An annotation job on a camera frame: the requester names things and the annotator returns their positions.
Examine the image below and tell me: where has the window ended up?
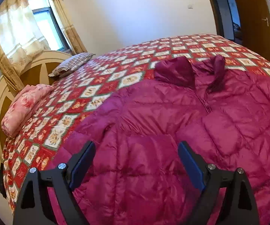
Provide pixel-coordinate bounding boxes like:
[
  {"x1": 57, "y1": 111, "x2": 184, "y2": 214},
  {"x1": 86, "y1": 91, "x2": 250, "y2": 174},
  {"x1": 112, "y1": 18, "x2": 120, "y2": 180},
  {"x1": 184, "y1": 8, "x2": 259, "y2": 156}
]
[{"x1": 28, "y1": 0, "x2": 69, "y2": 52}]

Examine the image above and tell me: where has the left beige curtain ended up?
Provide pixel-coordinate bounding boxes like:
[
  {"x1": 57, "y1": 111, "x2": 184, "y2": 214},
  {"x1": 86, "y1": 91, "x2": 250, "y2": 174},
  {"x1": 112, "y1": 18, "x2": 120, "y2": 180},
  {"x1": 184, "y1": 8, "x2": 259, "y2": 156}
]
[{"x1": 0, "y1": 0, "x2": 50, "y2": 86}]

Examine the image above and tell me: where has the brown wooden door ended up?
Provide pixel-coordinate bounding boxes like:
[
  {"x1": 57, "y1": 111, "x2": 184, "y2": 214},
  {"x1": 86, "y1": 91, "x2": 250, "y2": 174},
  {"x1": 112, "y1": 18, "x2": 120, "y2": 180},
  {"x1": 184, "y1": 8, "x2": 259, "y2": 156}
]
[{"x1": 235, "y1": 0, "x2": 270, "y2": 61}]

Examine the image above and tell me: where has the red patchwork bedspread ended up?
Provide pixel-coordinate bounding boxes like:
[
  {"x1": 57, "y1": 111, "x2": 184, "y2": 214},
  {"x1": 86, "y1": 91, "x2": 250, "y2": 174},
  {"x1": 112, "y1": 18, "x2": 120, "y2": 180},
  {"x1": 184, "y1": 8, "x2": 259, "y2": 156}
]
[{"x1": 3, "y1": 34, "x2": 270, "y2": 209}]

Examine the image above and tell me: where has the beige curtain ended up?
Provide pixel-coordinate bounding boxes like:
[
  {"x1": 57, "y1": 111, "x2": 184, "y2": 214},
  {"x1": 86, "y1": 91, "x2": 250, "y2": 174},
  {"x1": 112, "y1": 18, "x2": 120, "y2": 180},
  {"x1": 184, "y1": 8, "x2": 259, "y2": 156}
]
[
  {"x1": 0, "y1": 0, "x2": 50, "y2": 86},
  {"x1": 48, "y1": 0, "x2": 87, "y2": 55}
]

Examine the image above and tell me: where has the dark door frame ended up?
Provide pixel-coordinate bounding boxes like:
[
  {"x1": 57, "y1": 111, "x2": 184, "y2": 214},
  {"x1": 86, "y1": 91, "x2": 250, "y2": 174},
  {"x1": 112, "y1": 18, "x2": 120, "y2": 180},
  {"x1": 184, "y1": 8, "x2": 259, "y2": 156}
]
[{"x1": 210, "y1": 0, "x2": 242, "y2": 45}]

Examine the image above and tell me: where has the checked grey pillow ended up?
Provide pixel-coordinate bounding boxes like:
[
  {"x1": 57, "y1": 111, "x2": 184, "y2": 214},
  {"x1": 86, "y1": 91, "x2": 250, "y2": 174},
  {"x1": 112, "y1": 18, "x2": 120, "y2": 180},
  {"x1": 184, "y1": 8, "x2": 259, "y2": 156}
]
[{"x1": 48, "y1": 52, "x2": 95, "y2": 78}]

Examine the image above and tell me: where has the cream wooden headboard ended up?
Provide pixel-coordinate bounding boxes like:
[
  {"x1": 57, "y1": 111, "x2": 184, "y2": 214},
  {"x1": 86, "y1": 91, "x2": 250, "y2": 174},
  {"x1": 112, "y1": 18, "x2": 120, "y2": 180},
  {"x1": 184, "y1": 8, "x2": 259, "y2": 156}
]
[{"x1": 0, "y1": 50, "x2": 71, "y2": 163}]

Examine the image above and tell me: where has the magenta puffer jacket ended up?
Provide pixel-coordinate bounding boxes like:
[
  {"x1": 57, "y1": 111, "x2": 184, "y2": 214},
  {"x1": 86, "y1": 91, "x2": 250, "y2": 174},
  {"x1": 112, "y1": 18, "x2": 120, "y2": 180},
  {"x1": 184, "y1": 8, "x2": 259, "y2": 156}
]
[{"x1": 49, "y1": 55, "x2": 270, "y2": 224}]

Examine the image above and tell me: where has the right beige curtain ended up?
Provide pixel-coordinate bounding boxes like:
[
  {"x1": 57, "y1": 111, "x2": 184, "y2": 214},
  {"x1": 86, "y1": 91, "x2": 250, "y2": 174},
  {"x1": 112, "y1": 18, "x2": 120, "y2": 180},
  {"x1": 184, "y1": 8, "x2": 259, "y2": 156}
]
[{"x1": 48, "y1": 0, "x2": 87, "y2": 55}]

